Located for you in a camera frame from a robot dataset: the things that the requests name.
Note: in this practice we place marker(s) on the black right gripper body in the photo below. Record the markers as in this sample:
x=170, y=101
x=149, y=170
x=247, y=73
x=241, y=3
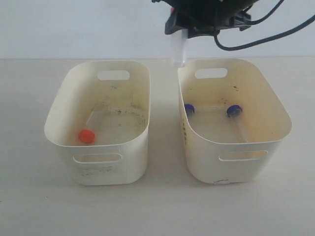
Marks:
x=207, y=17

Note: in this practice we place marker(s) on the orange-capped tube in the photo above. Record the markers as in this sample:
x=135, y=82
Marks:
x=91, y=130
x=178, y=48

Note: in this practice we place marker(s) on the blue-capped tube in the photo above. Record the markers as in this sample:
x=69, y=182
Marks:
x=189, y=109
x=235, y=113

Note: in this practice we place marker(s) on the cream plastic bin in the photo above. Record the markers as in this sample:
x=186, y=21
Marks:
x=213, y=151
x=120, y=154

